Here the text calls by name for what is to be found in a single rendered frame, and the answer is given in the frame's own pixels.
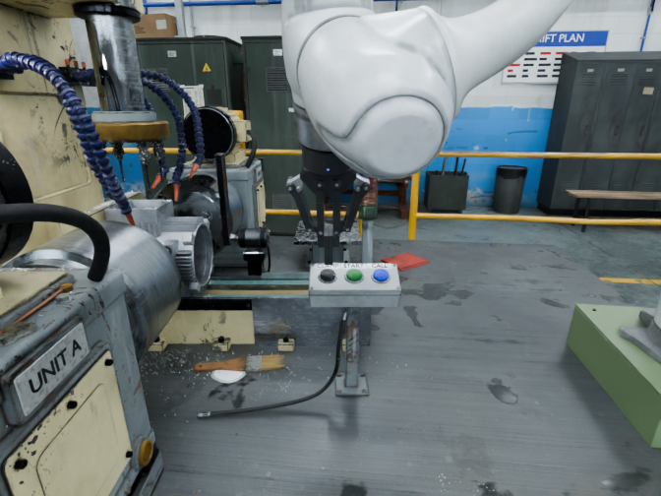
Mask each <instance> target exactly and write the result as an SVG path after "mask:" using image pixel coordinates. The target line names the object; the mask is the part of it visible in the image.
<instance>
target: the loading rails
mask: <svg viewBox="0 0 661 496"><path fill-rule="evenodd" d="M309 275H310V272H262V275H261V276H210V279H211V280H212V282H211V280H210V283H209V285H208V287H207V288H206V290H205V291H204V292H200V293H191V292H190V296H189V297H181V301H180V304H179V307H178V309H177V311H176V313H175V314H174V316H173V317H172V318H171V320H170V321H169V322H168V324H167V325H166V326H165V328H164V329H163V330H162V332H161V333H160V334H159V336H158V337H157V338H156V340H155V341H154V342H153V344H152V345H151V346H150V348H149V349H148V351H159V350H160V351H164V349H165V348H166V346H167V345H168V344H169V343H212V345H211V346H212V351H228V350H229V348H230V346H231V344H232V343H254V344H255V346H277V350H278V351H293V350H294V346H336V344H337V337H338V332H339V327H340V323H341V319H342V316H343V313H344V309H345V308H346V307H310V304H309ZM216 279H217V280H218V281H217V280H216ZM208 293H209V294H210V297H208V296H209V295H207V294H208ZM192 294H193V296H192ZM194 294H196V297H195V295H194ZM203 294H204V297H202V296H203ZM371 311H372V307H360V320H359V346H370V335H371Z"/></svg>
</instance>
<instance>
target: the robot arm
mask: <svg viewBox="0 0 661 496"><path fill-rule="evenodd" d="M572 1H573V0H498V1H496V2H495V3H493V4H491V5H490V6H488V7H486V8H484V9H482V10H479V11H477V12H475V13H472V14H469V15H466V16H462V17H458V18H445V17H442V16H440V15H439V14H437V13H436V12H435V11H434V10H433V9H431V8H430V7H428V6H420V7H418V8H413V9H408V10H402V11H395V12H389V13H382V14H375V12H374V11H373V0H282V1H281V33H282V47H283V58H284V65H285V71H286V77H287V80H288V82H289V85H290V87H291V90H292V97H293V102H292V104H293V109H294V121H295V124H296V133H297V137H296V139H297V140H298V141H299V142H300V143H301V150H302V167H301V169H300V174H299V175H297V176H295V177H293V176H289V177H288V178H287V183H286V190H287V191H288V192H289V193H290V195H291V196H292V197H293V198H294V200H295V203H296V206H297V208H298V211H299V214H300V216H301V218H302V221H303V223H304V226H305V228H306V231H307V232H309V233H310V232H316V233H317V236H318V247H319V248H325V265H333V247H339V238H340V233H341V232H343V231H345V232H350V230H351V228H352V225H353V222H354V221H355V218H356V215H357V212H358V210H359V207H360V204H361V201H362V199H363V197H364V196H365V195H366V193H367V192H368V191H369V190H370V180H369V177H373V178H377V179H382V180H394V179H400V178H404V177H408V176H410V175H413V174H415V173H417V172H419V171H421V170H422V169H424V168H425V167H426V166H428V165H429V164H430V163H431V162H432V161H433V160H434V159H435V158H436V157H437V156H438V154H439V153H440V151H441V150H442V148H443V146H444V144H445V142H446V140H447V138H448V135H449V132H450V129H451V123H452V121H453V119H455V118H456V117H457V115H458V114H459V111H460V109H461V105H462V103H463V101H464V99H465V97H466V96H467V94H468V93H469V92H470V91H472V90H473V89H474V88H476V87H477V86H479V85H480V84H482V83H483V82H485V81H486V80H488V79H490V78H491V77H493V76H495V75H496V74H498V73H499V72H501V71H503V70H504V69H506V68H507V67H508V66H509V65H511V64H512V63H513V62H515V61H516V60H518V59H519V58H520V57H522V56H523V55H524V54H525V53H527V52H528V51H529V50H530V49H531V48H532V47H533V46H534V45H536V44H537V43H538V42H539V40H540V39H541V38H542V37H543V36H544V35H545V34H546V33H547V32H548V31H549V30H550V29H551V27H552V26H553V25H554V24H555V23H556V21H557V20H558V19H559V18H560V16H561V15H562V14H563V13H564V12H565V10H566V9H567V8H568V7H569V5H570V4H571V3H572ZM356 171H357V172H359V173H361V174H364V175H366V176H363V177H362V176H360V175H358V174H357V173H356ZM368 176H369V177H368ZM302 182H303V183H304V184H305V185H306V186H307V187H308V188H309V189H310V190H311V191H312V192H313V193H314V194H315V195H316V207H317V221H314V220H313V217H312V214H311V211H310V209H309V206H308V203H307V200H306V197H305V194H304V192H303V183H302ZM353 182H354V184H353V185H354V190H353V193H352V196H351V199H350V202H349V205H348V208H347V211H346V214H345V217H344V220H343V221H340V195H341V194H343V193H344V192H345V191H346V190H347V188H348V187H349V186H350V185H351V184H352V183H353ZM326 196H331V197H332V224H325V201H324V197H326ZM638 317H639V319H640V320H641V321H642V322H643V323H644V324H645V325H646V326H647V327H644V328H638V327H621V329H620V332H619V335H620V336H621V337H623V338H624V339H626V340H628V341H630V342H632V343H634V344H635V345H636V346H637V347H639V348H640V349H641V350H643V351H644V352H645V353H646V354H648V355H649V356H650V357H652V358H653V359H654V360H656V361H657V362H658V363H659V364H661V293H660V297H659V300H658V305H657V310H656V312H655V311H652V310H650V309H643V310H641V311H640V312H639V315H638Z"/></svg>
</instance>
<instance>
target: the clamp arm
mask: <svg viewBox="0 0 661 496"><path fill-rule="evenodd" d="M213 164H215V166H216V176H217V186H218V197H219V206H220V217H219V221H221V227H222V237H223V246H230V245H231V244H232V241H233V240H231V239H233V237H231V236H233V235H234V234H232V231H231V220H230V210H229V198H228V187H227V176H226V164H225V153H217V154H215V160H214V161H213ZM230 237H231V238H230Z"/></svg>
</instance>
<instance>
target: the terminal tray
mask: <svg viewBox="0 0 661 496"><path fill-rule="evenodd" d="M127 201H128V202H129V203H130V205H129V207H131V208H132V216H133V219H134V222H135V225H136V227H138V228H140V229H142V230H144V231H146V232H147V233H149V234H150V235H152V236H153V237H154V238H157V237H160V235H161V226H162V223H163V222H164V221H165V220H166V219H167V218H169V217H174V210H173V202H172V200H127ZM120 210H121V209H119V208H118V207H117V204H115V205H113V206H111V207H108V208H106V209H104V213H105V218H106V220H113V221H120V222H125V223H128V224H130V223H129V222H128V220H127V219H126V217H125V216H124V215H122V214H121V213H120Z"/></svg>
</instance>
